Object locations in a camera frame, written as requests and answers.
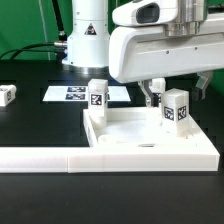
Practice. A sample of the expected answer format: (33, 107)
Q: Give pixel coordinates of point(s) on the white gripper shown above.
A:
(144, 53)

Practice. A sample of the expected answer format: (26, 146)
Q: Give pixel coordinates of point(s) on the white square tabletop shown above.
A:
(134, 126)

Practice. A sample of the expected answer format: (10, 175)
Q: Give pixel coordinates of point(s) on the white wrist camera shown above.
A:
(145, 12)

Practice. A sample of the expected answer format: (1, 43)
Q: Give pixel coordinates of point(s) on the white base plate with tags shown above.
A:
(80, 93)

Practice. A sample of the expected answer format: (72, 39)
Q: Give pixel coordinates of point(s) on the white L-shaped obstacle wall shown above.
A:
(118, 158)

